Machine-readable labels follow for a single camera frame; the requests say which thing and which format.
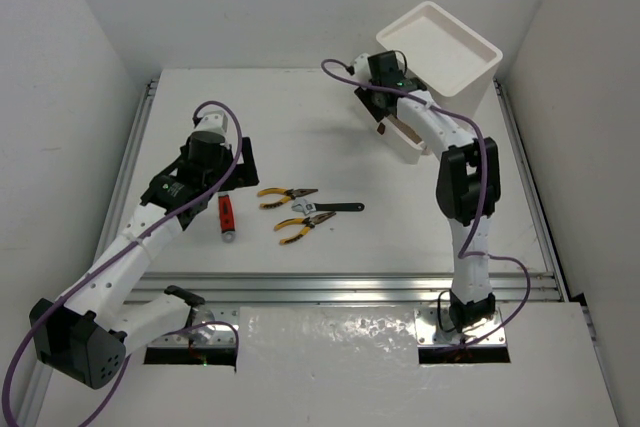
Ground white drawer cabinet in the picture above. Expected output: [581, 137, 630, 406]
[374, 1, 503, 158]

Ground white bottom drawer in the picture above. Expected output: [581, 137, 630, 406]
[376, 116, 431, 165]

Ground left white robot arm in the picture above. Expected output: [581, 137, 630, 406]
[29, 131, 259, 390]

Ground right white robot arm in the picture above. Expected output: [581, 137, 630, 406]
[349, 51, 501, 332]

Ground red adjustable wrench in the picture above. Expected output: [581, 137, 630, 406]
[218, 192, 236, 243]

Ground yellow pliers upper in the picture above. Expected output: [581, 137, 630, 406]
[257, 188, 317, 210]

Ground yellow pliers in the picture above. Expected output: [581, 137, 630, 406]
[257, 188, 317, 210]
[273, 212, 336, 246]

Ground black adjustable wrench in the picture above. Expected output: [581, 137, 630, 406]
[292, 198, 365, 216]

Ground yellow pliers lower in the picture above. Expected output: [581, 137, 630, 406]
[273, 212, 336, 246]

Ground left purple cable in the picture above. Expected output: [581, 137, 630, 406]
[0, 101, 244, 427]

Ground purple cable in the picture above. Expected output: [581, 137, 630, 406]
[320, 59, 532, 348]
[0, 101, 244, 427]

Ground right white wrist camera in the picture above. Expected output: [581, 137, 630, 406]
[348, 53, 371, 83]

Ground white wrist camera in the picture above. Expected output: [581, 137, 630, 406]
[348, 53, 371, 83]
[193, 111, 229, 143]

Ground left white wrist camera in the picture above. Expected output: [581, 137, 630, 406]
[193, 111, 229, 143]

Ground aluminium table frame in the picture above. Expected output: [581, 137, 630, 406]
[14, 74, 599, 427]

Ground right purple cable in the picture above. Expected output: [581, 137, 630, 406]
[320, 59, 532, 348]

